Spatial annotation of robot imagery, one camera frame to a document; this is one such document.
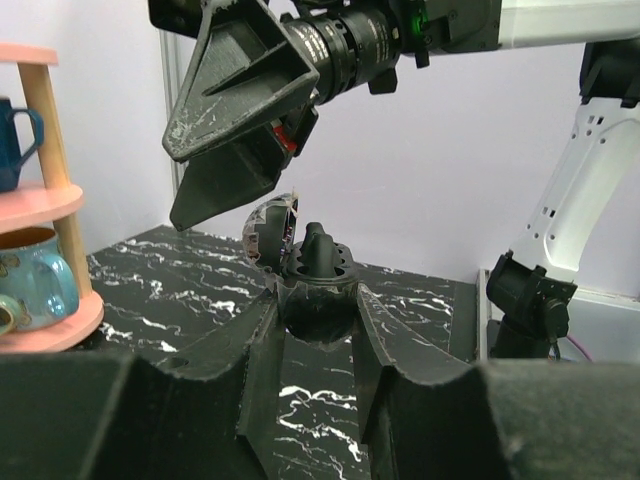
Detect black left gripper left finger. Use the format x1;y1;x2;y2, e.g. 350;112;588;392
1;294;284;479

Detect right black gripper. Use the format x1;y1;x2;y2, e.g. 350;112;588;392
148;1;500;162

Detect green speckled ceramic mug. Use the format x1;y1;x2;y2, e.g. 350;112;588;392
0;294;22;335

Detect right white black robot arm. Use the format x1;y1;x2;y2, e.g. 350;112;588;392
148;1;639;358

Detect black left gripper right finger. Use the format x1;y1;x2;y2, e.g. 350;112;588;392
352;286;639;479

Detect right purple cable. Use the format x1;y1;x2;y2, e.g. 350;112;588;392
564;334;594;362

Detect pink three-tier wooden shelf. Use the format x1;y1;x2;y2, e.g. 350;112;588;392
1;43;104;354

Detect dark blue ceramic mug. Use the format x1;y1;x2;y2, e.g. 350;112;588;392
1;97;45;193

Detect blue butterfly ceramic mug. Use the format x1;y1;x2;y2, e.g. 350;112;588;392
1;226;80;332

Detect right aluminium corner post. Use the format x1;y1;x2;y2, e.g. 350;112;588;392
158;29;182;201

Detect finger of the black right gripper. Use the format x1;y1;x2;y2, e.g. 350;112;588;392
170;134;290;231

